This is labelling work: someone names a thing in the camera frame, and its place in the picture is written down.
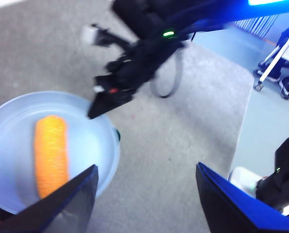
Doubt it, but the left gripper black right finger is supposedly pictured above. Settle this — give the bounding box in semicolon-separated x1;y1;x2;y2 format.
195;162;289;233

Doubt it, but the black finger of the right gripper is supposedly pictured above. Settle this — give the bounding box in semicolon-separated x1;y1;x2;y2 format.
87;89;135;120

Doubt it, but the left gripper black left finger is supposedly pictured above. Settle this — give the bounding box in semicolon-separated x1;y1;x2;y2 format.
0;164;99;233

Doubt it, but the blue round plate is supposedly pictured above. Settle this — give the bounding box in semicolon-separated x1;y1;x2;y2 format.
0;91;121;216

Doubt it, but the white ribbed radiator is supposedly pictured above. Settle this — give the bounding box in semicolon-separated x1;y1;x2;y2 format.
234;14;280;38

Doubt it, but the white pole stand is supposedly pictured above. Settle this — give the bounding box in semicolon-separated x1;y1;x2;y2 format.
255;31;289;92

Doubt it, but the person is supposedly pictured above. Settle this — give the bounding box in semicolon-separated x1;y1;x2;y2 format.
255;24;289;100

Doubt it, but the glowing blue screen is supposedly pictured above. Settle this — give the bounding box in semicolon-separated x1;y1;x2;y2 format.
247;0;289;7

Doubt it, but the grey looped cable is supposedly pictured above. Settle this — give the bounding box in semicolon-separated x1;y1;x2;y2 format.
150;47;184;99

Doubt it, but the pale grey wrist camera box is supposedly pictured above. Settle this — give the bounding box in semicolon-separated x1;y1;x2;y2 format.
82;24;98;46

